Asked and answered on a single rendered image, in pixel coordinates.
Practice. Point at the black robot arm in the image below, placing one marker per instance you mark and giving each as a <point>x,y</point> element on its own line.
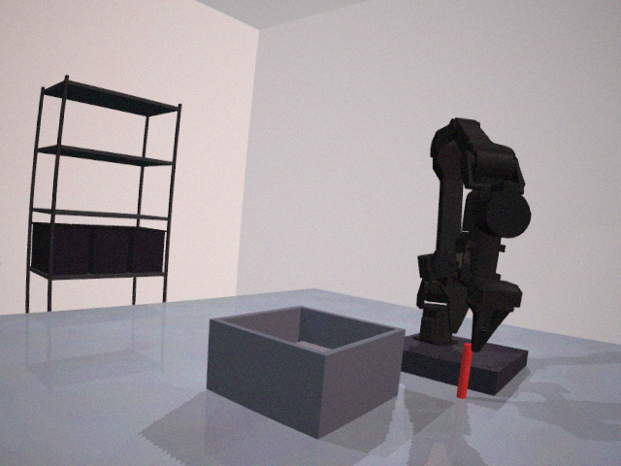
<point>463,155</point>

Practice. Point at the red peg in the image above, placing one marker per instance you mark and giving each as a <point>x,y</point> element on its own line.
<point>464,371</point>

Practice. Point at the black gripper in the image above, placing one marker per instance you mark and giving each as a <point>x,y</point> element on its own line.
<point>490,299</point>

